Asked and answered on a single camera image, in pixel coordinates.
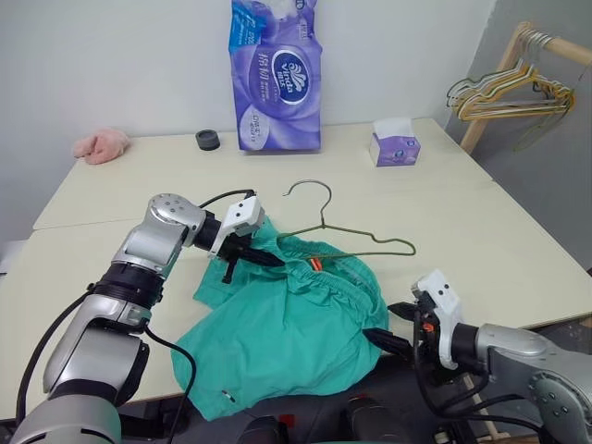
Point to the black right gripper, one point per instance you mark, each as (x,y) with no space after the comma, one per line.
(427,342)

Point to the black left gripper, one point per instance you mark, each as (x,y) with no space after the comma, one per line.
(231,252)

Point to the green shorts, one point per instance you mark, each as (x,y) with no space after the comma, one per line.
(277,333)

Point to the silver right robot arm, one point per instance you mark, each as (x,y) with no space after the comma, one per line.
(518,344)

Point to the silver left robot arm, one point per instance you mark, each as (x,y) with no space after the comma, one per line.
(152,240)

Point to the dark rounded object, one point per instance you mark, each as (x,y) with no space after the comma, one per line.
(263,430)
(372,418)

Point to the light wooden bar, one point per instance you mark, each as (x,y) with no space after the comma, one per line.
(485,407)

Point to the black tape roll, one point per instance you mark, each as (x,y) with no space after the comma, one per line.
(207,140)

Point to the large purple tissue pack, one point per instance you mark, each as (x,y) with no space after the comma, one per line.
(277,92)

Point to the small purple tissue box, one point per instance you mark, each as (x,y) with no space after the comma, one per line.
(398,150)

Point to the pink plush toy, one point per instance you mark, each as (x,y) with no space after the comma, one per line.
(102,147)

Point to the light wooden clothes rack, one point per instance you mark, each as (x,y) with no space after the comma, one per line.
(485,104)

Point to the bunch of hanging hangers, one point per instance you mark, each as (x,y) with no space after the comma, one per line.
(462,88)

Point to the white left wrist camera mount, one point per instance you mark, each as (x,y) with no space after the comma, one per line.
(242,215)

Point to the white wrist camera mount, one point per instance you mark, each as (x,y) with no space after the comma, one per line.
(242,215)
(444,296)

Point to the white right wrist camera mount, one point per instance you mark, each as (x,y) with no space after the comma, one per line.
(444,296)

